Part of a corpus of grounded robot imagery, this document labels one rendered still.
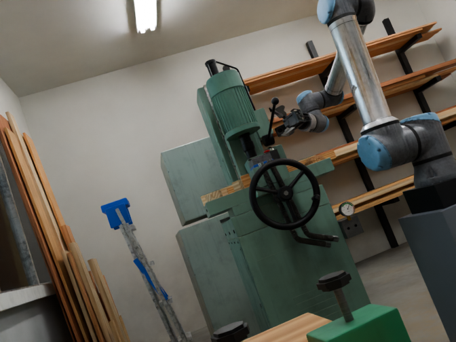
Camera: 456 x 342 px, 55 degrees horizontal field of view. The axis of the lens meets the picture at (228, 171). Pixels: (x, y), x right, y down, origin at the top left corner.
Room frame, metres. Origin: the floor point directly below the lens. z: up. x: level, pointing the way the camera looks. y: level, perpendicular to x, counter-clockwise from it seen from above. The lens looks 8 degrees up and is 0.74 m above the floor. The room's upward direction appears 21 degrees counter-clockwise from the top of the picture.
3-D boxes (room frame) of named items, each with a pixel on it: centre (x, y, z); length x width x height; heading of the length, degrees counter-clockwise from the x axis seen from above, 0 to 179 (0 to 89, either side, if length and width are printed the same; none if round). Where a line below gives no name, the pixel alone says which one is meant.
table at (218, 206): (2.00, -0.15, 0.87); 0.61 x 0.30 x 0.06; 98
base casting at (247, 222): (2.23, -0.12, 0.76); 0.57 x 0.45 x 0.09; 8
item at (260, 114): (2.34, -0.26, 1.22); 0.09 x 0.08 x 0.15; 8
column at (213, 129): (2.40, -0.09, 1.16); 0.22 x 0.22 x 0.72; 8
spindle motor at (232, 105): (2.11, -0.13, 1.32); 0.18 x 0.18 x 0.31
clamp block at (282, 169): (1.92, -0.16, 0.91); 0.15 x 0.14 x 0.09; 98
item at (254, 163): (1.92, -0.17, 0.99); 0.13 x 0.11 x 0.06; 98
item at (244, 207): (2.05, -0.14, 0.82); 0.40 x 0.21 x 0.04; 98
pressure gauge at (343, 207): (1.94, -0.42, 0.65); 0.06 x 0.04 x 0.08; 98
